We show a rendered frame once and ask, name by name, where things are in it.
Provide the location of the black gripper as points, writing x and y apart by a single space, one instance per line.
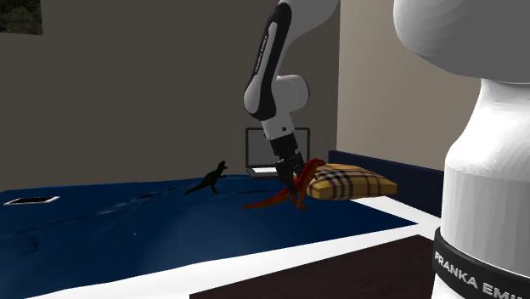
285 150

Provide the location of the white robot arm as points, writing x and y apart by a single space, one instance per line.
484 165

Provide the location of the open grey laptop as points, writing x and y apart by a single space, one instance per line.
258 149

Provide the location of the red dinosaur toy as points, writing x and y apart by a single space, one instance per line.
307 172

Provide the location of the yellow plaid pillow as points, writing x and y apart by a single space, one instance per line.
352 182

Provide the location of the black dinosaur toy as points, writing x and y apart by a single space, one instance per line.
211 179

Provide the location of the bed with blue blanket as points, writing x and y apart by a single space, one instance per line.
124 236

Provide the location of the black tablet with white rim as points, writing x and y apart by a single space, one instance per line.
31 200

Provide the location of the dark wall picture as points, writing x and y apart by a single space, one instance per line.
20 16

